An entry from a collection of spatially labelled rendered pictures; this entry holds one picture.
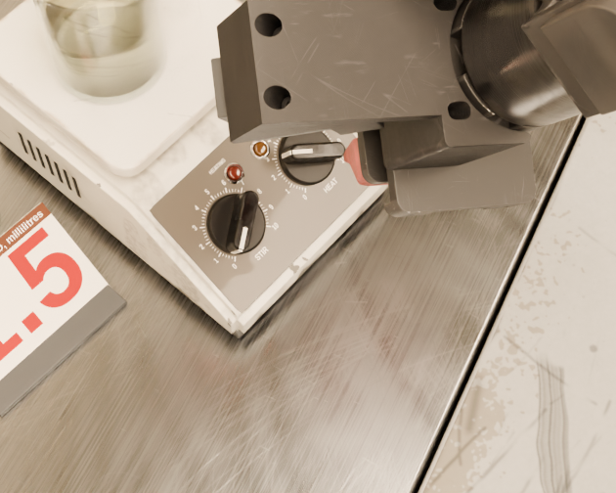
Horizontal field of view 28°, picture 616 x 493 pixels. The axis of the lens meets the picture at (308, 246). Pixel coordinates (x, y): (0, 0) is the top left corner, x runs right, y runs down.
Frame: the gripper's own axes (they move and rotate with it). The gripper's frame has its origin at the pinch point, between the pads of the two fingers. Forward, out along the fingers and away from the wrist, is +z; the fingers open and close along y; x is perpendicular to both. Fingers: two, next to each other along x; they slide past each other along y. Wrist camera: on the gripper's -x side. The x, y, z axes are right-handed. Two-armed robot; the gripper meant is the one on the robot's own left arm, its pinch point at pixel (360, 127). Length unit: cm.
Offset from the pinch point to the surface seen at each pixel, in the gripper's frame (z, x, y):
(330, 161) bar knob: 8.0, 1.8, 0.4
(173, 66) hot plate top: 8.4, -6.2, -5.2
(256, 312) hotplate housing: 8.8, -3.1, 8.0
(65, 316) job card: 14.2, -12.1, 6.9
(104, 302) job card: 13.9, -9.9, 6.4
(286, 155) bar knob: 7.1, -1.0, 0.0
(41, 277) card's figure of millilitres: 13.7, -13.2, 4.7
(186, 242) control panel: 8.3, -6.7, 4.0
